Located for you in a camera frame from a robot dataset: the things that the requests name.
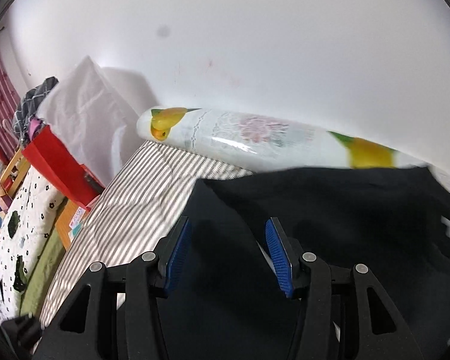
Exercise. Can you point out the black long-sleeve sweatshirt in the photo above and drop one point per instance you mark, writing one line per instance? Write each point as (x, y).
(374, 247)

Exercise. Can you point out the wooden bed headboard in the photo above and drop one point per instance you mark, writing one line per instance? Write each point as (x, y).
(11, 179)

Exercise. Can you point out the white black-dotted blanket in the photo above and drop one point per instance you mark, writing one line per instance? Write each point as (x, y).
(23, 235)

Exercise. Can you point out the floral plastic rolled mat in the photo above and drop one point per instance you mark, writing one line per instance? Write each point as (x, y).
(263, 143)

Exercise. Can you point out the grey plaid cloth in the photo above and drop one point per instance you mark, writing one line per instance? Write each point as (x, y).
(27, 109)

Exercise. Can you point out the red paper shopping bag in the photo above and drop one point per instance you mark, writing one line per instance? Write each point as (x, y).
(47, 154)

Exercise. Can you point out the wooden bedside table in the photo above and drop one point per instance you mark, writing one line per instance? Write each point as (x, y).
(69, 217)

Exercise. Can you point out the white Miniso plastic bag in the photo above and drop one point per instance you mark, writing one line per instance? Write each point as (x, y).
(94, 111)

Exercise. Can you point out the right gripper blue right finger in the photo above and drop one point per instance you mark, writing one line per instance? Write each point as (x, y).
(284, 257)

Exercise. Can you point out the striped grey white quilt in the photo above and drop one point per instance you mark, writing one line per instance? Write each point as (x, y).
(137, 208)

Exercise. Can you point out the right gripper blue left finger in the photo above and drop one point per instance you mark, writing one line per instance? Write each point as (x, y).
(172, 251)

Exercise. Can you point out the green bed sheet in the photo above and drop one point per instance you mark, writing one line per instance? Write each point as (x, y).
(42, 276)

